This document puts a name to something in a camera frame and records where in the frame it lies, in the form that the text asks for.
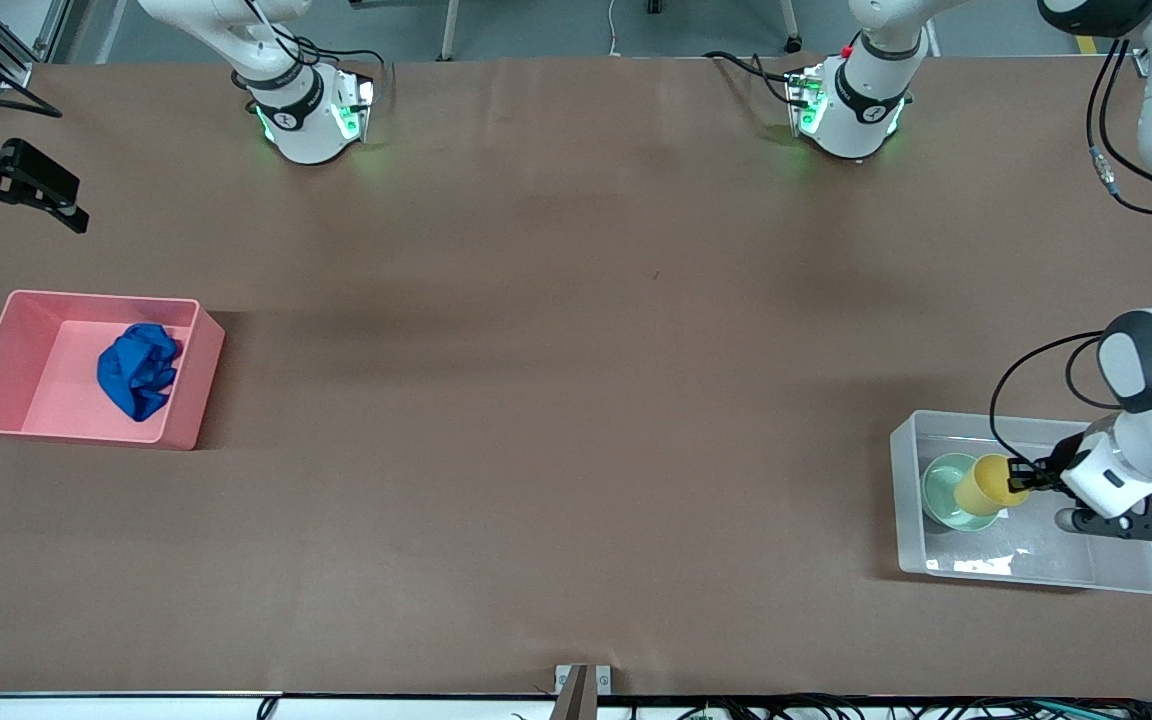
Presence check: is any yellow cup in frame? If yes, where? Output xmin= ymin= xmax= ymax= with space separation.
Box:
xmin=954 ymin=453 xmax=1030 ymax=518

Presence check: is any light green bowl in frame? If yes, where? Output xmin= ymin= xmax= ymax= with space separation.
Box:
xmin=922 ymin=453 xmax=1003 ymax=534

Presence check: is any blue cloth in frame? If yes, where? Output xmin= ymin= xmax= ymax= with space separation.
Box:
xmin=97 ymin=322 xmax=183 ymax=422

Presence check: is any clear plastic bin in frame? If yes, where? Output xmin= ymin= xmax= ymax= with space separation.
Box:
xmin=889 ymin=410 xmax=1152 ymax=595

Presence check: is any pink plastic bin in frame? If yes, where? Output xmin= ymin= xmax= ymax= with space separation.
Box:
xmin=0 ymin=290 xmax=227 ymax=451

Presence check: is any aluminium frame profile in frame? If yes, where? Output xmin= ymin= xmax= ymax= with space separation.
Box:
xmin=0 ymin=0 xmax=72 ymax=89

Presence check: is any black cable bundle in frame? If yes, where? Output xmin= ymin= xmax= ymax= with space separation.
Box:
xmin=626 ymin=693 xmax=1152 ymax=720

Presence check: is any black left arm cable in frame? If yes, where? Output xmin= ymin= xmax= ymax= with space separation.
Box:
xmin=989 ymin=38 xmax=1152 ymax=491

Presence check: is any black right base cable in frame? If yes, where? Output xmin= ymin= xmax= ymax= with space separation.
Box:
xmin=246 ymin=0 xmax=392 ymax=101

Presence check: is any black base cable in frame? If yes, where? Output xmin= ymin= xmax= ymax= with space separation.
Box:
xmin=246 ymin=0 xmax=392 ymax=101
xmin=704 ymin=50 xmax=799 ymax=106

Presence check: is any metal table edge bracket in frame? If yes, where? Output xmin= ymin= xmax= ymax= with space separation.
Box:
xmin=554 ymin=663 xmax=613 ymax=720

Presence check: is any black left base cable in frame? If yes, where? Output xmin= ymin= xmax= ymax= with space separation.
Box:
xmin=704 ymin=50 xmax=799 ymax=106

